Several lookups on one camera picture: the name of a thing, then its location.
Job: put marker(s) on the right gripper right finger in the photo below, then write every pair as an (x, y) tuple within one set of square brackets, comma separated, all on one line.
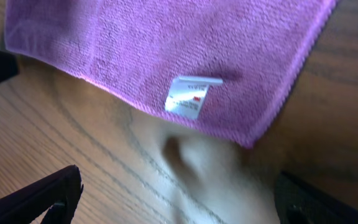
[(299, 202)]

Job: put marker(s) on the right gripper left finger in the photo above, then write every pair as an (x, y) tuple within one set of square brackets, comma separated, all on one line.
[(56, 196)]

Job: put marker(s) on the purple microfiber cloth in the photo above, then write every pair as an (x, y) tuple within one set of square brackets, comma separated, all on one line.
[(222, 67)]

